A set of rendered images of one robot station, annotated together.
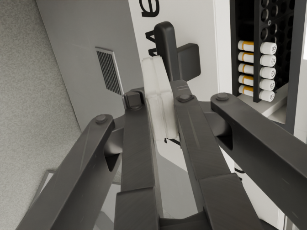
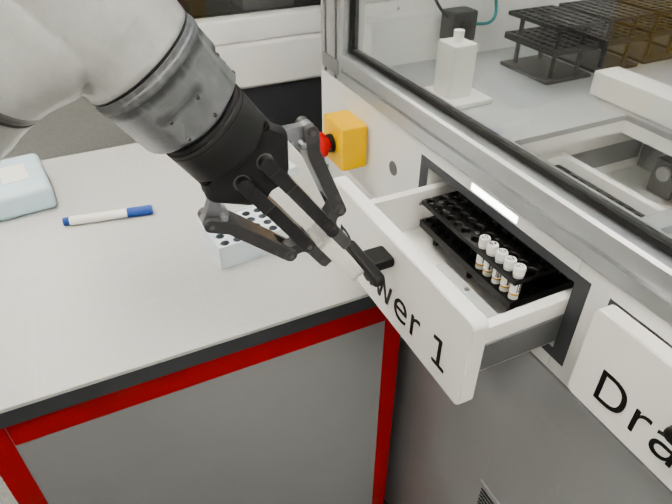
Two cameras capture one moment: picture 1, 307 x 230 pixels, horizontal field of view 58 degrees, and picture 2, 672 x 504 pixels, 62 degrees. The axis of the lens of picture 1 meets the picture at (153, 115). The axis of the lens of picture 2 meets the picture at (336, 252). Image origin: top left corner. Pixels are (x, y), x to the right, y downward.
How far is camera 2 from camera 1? 53 cm
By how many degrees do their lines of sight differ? 75
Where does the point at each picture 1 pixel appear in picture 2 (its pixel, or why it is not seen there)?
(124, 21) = (459, 411)
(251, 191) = (659, 409)
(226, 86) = (410, 247)
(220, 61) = (393, 237)
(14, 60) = not seen: outside the picture
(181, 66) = (369, 255)
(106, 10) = (447, 427)
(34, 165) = not seen: outside the picture
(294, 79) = (530, 242)
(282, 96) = not seen: hidden behind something
